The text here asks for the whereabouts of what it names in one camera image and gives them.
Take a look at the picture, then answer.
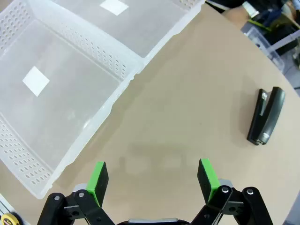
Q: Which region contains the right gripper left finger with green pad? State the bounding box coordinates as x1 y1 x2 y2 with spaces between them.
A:
37 161 117 225

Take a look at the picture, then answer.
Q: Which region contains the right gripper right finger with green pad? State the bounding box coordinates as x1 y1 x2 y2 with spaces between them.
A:
190 158 274 225

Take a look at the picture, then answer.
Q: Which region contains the black stapler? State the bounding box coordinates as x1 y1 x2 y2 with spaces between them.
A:
246 86 286 146

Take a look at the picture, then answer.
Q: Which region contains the translucent white plastic basket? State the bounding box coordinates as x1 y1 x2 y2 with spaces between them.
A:
50 0 206 59
0 0 145 200

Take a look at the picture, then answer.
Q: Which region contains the yellow tape measure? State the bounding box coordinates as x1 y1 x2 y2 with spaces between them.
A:
0 212 22 225

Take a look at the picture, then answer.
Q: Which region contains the aluminium profile side table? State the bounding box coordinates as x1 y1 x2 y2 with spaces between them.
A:
0 193 15 215

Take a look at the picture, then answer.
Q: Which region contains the clear plastic storage box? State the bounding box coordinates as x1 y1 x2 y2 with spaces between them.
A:
242 23 285 71

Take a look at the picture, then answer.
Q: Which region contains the green flat strip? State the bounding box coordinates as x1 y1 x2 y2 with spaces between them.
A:
247 19 272 31

